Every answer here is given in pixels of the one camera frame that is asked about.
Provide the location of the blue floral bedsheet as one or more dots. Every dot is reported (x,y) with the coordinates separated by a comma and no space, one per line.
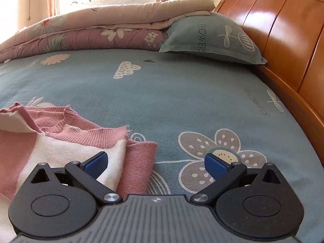
(177,93)

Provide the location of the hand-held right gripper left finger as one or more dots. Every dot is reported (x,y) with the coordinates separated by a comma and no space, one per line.
(97,163)

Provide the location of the small white quilt clip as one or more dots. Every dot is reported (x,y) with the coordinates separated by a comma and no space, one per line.
(6,60)

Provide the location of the teal flower print pillow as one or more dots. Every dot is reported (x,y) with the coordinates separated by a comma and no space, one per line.
(202,38)

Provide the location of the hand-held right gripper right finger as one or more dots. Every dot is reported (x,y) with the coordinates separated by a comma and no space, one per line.
(216,164)

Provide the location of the pink floral quilt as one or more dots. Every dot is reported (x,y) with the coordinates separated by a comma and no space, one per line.
(101,22)

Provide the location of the wooden headboard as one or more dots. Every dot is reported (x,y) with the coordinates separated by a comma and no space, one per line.
(278,30)

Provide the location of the pink and cream knit sweater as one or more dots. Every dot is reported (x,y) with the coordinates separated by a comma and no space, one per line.
(76,141)

